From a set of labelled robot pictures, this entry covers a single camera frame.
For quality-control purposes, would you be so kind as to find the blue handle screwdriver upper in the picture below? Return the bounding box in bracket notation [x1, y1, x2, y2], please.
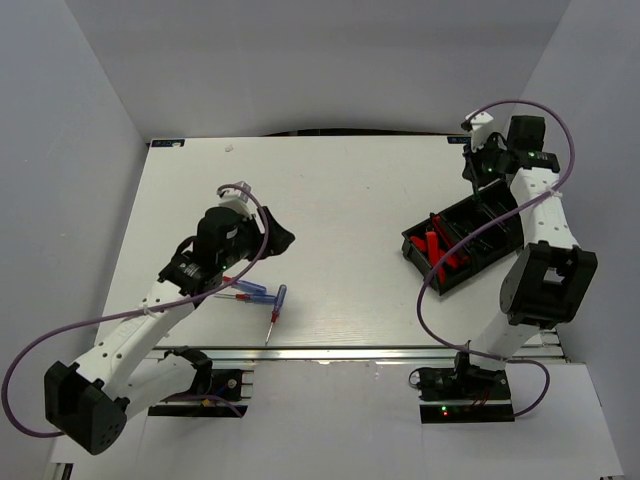
[223, 276, 267, 298]

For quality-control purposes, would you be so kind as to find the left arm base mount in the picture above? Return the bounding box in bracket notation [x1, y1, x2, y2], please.
[147, 365, 254, 418]

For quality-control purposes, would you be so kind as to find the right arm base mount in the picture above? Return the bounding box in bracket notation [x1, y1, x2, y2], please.
[408, 367, 515, 425]

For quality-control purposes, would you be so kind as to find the blue label sticker left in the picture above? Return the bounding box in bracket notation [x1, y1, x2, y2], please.
[150, 139, 185, 148]

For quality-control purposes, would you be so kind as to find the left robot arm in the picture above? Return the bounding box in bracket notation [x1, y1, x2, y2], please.
[44, 206, 295, 455]

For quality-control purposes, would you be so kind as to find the blue label sticker right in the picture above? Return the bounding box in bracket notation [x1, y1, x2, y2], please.
[446, 136, 471, 145]

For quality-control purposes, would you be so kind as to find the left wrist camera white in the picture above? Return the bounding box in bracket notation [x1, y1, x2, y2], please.
[217, 181, 252, 218]

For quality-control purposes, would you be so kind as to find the black divided container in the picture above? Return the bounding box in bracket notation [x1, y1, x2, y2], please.
[402, 181, 524, 296]

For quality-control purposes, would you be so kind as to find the purple cable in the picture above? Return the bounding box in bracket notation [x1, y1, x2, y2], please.
[417, 99, 576, 419]
[1, 182, 271, 439]

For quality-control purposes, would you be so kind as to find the blue handle screwdriver tilted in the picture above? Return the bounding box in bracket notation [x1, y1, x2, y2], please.
[264, 284, 288, 346]

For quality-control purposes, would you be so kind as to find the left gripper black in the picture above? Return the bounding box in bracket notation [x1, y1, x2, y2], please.
[217, 206, 295, 271]

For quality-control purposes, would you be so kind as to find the blue label sticker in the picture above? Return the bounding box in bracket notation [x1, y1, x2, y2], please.
[150, 139, 185, 148]
[446, 136, 471, 145]

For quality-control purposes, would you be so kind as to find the green black precision screwdriver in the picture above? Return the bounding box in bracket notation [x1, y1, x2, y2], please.
[472, 183, 483, 211]
[473, 237, 494, 252]

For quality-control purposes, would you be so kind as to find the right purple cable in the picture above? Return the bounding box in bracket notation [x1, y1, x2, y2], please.
[417, 99, 576, 419]

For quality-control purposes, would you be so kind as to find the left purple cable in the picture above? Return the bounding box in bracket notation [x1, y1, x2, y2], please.
[1, 182, 271, 439]

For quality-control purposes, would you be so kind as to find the blue handle screwdriver lower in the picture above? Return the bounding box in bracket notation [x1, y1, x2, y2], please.
[213, 293, 276, 305]

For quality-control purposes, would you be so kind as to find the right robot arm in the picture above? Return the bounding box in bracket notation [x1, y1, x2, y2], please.
[409, 109, 598, 399]

